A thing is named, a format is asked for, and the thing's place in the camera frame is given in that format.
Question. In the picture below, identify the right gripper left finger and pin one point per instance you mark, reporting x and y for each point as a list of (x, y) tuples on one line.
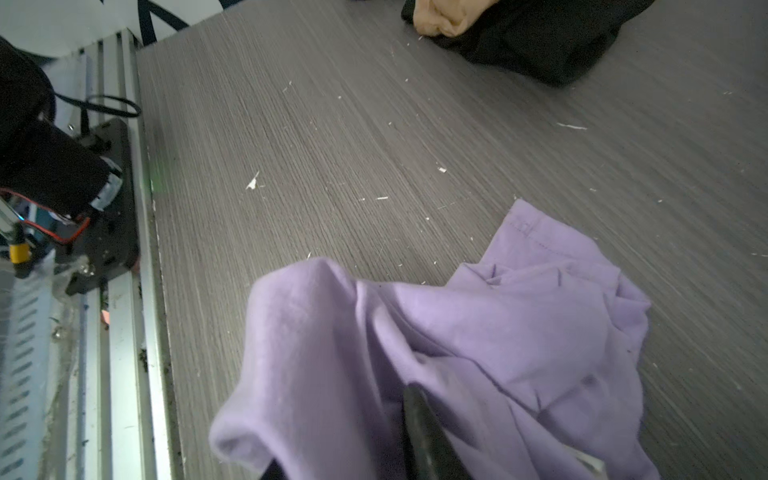
[(273, 472)]

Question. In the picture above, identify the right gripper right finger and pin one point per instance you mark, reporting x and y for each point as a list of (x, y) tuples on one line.
[(428, 453)]

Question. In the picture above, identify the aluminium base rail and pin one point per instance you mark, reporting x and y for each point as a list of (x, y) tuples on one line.
[(118, 416)]

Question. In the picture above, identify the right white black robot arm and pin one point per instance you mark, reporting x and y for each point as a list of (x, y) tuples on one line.
[(88, 179)]

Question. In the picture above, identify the tan cloth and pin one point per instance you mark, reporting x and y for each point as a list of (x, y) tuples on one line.
[(449, 18)]

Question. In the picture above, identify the white slotted cable duct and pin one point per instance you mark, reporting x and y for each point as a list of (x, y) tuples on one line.
[(26, 330)]

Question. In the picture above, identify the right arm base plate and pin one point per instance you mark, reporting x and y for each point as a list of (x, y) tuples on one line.
[(108, 247)]

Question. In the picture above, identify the purple cloth shirt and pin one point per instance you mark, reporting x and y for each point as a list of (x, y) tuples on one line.
[(528, 359)]

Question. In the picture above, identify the black cloth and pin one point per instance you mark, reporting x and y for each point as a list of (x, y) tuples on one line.
[(555, 42)]

